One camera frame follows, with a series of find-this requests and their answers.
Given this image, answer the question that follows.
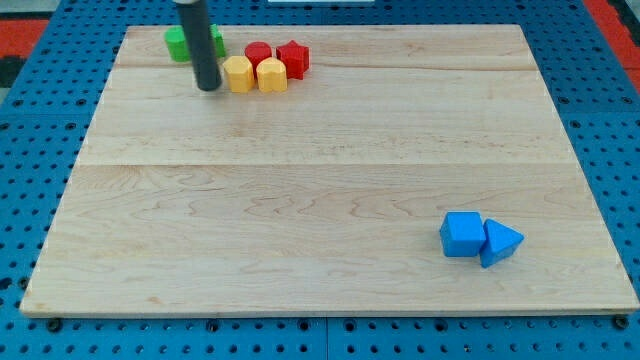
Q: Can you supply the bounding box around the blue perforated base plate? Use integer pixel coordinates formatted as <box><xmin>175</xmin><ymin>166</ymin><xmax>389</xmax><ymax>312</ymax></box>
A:
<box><xmin>1</xmin><ymin>1</ymin><xmax>639</xmax><ymax>359</ymax></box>

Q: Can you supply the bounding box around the green star block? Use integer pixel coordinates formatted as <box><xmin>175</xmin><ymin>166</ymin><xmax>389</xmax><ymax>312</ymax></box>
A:
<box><xmin>210</xmin><ymin>24</ymin><xmax>226</xmax><ymax>58</ymax></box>

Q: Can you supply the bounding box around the blue cube block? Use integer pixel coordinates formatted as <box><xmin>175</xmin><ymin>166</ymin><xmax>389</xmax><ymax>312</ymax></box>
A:
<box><xmin>439</xmin><ymin>211</ymin><xmax>486</xmax><ymax>257</ymax></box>

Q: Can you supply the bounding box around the yellow heart block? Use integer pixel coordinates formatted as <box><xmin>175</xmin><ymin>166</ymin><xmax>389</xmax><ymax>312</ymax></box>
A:
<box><xmin>256</xmin><ymin>57</ymin><xmax>288</xmax><ymax>92</ymax></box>

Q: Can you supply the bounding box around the green circle block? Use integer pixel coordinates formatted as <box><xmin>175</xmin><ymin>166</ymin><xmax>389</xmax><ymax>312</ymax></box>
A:
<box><xmin>164</xmin><ymin>26</ymin><xmax>191</xmax><ymax>63</ymax></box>

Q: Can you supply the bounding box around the wooden board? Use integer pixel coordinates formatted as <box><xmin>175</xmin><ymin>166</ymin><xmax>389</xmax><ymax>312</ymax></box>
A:
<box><xmin>20</xmin><ymin>25</ymin><xmax>639</xmax><ymax>319</ymax></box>

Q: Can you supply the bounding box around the red circle block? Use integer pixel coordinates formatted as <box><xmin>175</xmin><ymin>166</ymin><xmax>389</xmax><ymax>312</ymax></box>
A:
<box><xmin>244</xmin><ymin>41</ymin><xmax>272</xmax><ymax>75</ymax></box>

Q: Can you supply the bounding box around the red star block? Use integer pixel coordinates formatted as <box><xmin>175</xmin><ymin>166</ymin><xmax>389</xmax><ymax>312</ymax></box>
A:
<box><xmin>276</xmin><ymin>40</ymin><xmax>310</xmax><ymax>80</ymax></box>

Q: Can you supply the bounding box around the yellow hexagon block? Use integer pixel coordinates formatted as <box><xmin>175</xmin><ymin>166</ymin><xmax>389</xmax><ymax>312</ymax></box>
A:
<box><xmin>223</xmin><ymin>56</ymin><xmax>255</xmax><ymax>93</ymax></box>

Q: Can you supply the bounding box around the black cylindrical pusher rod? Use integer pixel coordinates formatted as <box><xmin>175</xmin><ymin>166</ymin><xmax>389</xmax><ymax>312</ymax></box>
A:
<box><xmin>174</xmin><ymin>0</ymin><xmax>222</xmax><ymax>92</ymax></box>

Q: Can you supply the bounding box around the blue triangle block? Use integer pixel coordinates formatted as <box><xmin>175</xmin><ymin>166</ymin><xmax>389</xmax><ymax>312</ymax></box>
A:
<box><xmin>479</xmin><ymin>219</ymin><xmax>525</xmax><ymax>268</ymax></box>

